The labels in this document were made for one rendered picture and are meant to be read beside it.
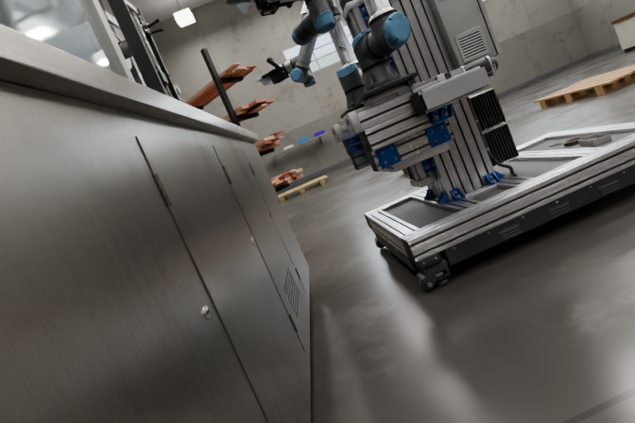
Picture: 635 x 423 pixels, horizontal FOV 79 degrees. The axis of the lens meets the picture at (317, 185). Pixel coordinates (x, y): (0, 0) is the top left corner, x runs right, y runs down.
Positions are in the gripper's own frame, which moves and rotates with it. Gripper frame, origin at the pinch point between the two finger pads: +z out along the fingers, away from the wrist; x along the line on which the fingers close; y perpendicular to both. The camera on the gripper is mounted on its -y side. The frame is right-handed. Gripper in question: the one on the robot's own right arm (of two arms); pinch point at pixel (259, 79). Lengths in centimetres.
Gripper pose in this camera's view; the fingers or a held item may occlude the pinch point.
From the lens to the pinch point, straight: 253.6
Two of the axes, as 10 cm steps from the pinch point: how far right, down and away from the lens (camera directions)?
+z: -8.6, 3.3, 3.9
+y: 4.3, 8.8, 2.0
